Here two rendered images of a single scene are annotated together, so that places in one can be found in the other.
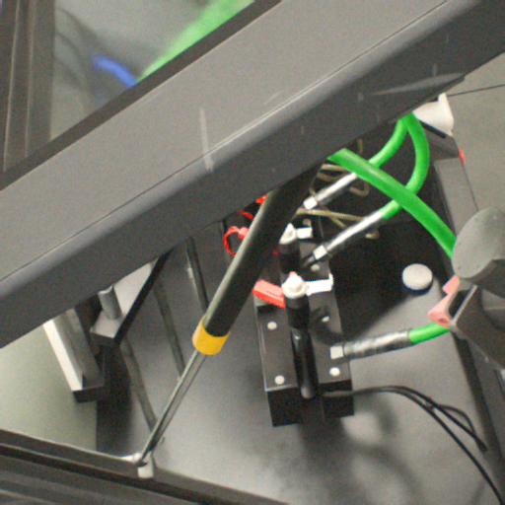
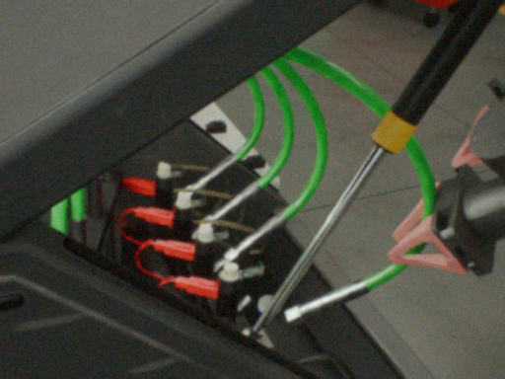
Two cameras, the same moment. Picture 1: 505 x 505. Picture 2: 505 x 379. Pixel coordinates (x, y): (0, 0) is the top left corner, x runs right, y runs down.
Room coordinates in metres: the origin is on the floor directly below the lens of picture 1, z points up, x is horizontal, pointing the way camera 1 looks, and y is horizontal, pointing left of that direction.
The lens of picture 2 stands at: (0.06, 0.30, 1.66)
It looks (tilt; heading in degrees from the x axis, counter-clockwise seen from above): 36 degrees down; 331
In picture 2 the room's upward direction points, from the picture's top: 6 degrees clockwise
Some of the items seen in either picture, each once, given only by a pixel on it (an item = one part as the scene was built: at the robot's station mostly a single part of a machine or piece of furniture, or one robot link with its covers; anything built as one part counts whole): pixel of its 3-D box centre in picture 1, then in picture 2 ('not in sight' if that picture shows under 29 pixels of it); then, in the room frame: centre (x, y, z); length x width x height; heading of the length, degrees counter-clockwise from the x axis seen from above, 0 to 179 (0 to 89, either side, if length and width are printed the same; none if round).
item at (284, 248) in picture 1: (302, 289); (208, 297); (0.77, -0.05, 0.99); 0.05 x 0.03 x 0.21; 88
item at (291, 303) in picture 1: (311, 341); (231, 337); (0.69, -0.05, 0.99); 0.05 x 0.03 x 0.21; 88
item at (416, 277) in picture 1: (417, 277); (269, 305); (0.88, -0.22, 0.84); 0.04 x 0.04 x 0.01
